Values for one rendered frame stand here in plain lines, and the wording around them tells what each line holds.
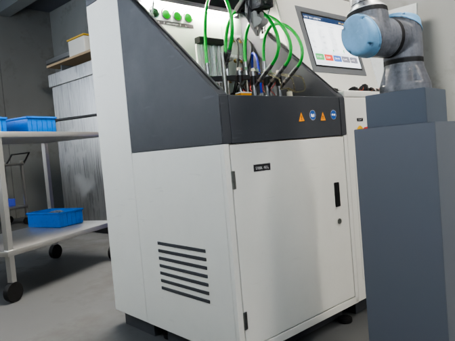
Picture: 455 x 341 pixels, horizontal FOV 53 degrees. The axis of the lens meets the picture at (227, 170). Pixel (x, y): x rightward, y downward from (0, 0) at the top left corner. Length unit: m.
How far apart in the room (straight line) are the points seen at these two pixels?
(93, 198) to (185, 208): 3.44
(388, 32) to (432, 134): 0.31
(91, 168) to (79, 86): 0.87
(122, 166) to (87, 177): 3.12
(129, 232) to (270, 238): 0.68
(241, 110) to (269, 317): 0.72
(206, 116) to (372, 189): 0.57
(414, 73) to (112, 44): 1.22
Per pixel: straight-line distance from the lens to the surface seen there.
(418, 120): 1.43
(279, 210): 1.67
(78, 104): 5.18
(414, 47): 1.51
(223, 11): 2.30
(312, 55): 2.34
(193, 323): 1.79
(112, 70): 2.07
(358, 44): 1.40
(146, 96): 1.84
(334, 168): 1.93
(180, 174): 1.68
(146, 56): 1.84
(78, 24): 7.62
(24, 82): 7.93
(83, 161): 5.16
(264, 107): 1.63
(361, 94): 2.13
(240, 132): 1.54
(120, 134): 2.03
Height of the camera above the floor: 0.77
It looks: 3 degrees down
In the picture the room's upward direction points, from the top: 5 degrees counter-clockwise
